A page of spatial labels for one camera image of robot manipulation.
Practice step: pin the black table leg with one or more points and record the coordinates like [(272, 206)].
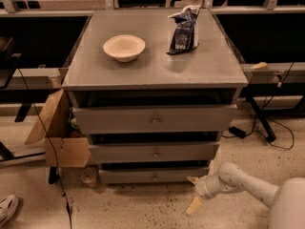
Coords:
[(270, 134)]

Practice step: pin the clear plastic cup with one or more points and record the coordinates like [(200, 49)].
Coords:
[(89, 176)]

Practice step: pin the grey drawer cabinet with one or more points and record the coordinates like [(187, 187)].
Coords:
[(208, 75)]

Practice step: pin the blue white snack bag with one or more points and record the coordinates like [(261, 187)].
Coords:
[(185, 35)]

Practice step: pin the grey drawer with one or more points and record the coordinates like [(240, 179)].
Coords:
[(152, 175), (155, 119), (153, 152)]

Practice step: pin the white sneaker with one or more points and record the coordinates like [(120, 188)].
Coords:
[(8, 206)]

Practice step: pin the black power adapter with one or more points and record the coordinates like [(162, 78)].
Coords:
[(237, 132)]

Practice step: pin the grey top drawer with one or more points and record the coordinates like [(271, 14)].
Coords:
[(155, 119)]

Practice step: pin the yellow sponge piece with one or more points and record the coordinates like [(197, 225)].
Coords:
[(259, 66)]

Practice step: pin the grey bottom drawer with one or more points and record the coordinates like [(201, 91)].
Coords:
[(152, 175)]

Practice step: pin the open cardboard box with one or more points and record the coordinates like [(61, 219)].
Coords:
[(63, 147)]

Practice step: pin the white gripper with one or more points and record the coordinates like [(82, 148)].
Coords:
[(202, 185)]

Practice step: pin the grey middle drawer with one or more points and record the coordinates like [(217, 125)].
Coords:
[(153, 152)]

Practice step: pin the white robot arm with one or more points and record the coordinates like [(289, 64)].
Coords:
[(286, 202)]

